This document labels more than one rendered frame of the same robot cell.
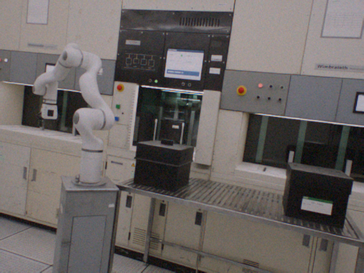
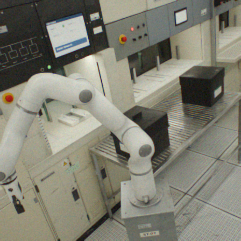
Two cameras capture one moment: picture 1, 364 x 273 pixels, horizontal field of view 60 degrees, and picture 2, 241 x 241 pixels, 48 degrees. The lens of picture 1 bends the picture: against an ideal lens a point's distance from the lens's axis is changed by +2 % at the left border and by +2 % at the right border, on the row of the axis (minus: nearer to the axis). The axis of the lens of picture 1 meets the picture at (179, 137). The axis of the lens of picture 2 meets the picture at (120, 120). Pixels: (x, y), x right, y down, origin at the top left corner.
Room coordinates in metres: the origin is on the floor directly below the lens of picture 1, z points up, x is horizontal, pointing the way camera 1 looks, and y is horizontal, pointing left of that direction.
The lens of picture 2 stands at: (1.19, 1.48, 1.83)
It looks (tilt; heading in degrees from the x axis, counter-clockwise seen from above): 27 degrees down; 302
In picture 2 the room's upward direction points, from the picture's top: 12 degrees counter-clockwise
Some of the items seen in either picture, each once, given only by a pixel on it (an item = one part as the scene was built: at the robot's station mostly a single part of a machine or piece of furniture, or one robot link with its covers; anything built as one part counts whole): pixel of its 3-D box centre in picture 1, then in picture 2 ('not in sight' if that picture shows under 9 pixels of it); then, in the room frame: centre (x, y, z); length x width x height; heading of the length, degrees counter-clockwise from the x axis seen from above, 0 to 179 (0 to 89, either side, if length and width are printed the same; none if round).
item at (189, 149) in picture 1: (166, 150); (138, 122); (1.93, 0.08, 0.98); 0.29 x 0.29 x 0.13; 71
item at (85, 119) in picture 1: (89, 129); (139, 152); (1.72, 0.51, 1.07); 0.19 x 0.12 x 0.24; 137
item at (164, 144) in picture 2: (163, 170); (141, 139); (1.93, 0.08, 0.85); 0.28 x 0.28 x 0.17; 71
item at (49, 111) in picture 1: (49, 110); (12, 186); (2.16, 0.92, 1.12); 0.10 x 0.07 x 0.11; 137
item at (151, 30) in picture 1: (176, 138); (46, 113); (2.77, 0.03, 0.98); 0.95 x 0.88 x 1.95; 162
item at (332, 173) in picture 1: (313, 192); (202, 85); (1.68, -0.76, 0.89); 0.29 x 0.29 x 0.25; 75
